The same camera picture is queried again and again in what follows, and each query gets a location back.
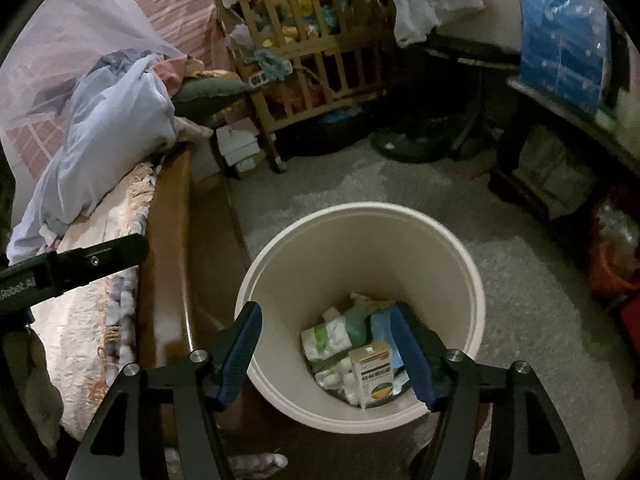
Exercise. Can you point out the green towel cloth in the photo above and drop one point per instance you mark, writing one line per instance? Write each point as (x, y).
(357, 325)

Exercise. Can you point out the stacked white boxes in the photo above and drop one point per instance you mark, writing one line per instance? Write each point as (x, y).
(238, 145)

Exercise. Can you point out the small green white box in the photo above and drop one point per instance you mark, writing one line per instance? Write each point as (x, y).
(325, 340)

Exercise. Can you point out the dark green pillow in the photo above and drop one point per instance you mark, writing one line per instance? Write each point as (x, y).
(211, 91)

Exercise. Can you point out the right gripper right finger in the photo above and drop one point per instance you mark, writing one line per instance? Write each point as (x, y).
(493, 423)

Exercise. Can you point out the green white medicine box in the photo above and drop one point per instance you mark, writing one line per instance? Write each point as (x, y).
(373, 371)

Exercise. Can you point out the wooden bed frame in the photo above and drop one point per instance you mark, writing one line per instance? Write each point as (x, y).
(189, 282)

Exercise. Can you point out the grey-blue duvet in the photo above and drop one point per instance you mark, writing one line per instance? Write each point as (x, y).
(119, 113)

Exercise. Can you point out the grey striped blanket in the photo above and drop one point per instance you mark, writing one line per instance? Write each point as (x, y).
(120, 322)

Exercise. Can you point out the pink quilted bedspread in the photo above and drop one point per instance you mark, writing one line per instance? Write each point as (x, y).
(71, 327)

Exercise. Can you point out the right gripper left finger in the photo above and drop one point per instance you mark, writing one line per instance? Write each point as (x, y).
(125, 438)

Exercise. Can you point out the wooden baby crib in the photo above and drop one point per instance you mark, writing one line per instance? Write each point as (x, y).
(306, 58)

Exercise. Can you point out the blue tissue package stack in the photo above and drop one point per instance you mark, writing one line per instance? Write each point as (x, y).
(564, 50)

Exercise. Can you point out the blue foil snack wrapper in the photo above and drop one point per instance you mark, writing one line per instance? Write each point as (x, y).
(380, 330)

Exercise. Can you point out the cream round trash bin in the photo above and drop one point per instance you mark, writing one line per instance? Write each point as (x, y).
(383, 251)

